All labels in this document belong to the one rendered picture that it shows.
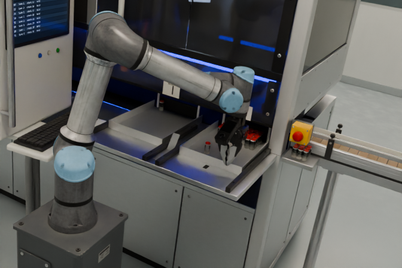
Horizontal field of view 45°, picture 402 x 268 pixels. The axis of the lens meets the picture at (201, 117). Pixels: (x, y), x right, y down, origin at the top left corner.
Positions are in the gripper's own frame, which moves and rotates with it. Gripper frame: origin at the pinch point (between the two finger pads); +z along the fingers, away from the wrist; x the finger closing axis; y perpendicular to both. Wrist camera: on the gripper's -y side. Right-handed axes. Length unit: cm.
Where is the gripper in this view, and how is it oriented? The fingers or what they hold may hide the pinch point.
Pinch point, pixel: (226, 163)
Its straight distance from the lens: 175.4
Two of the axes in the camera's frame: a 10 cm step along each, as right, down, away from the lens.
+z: -1.4, 9.2, 3.6
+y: 4.7, -2.6, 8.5
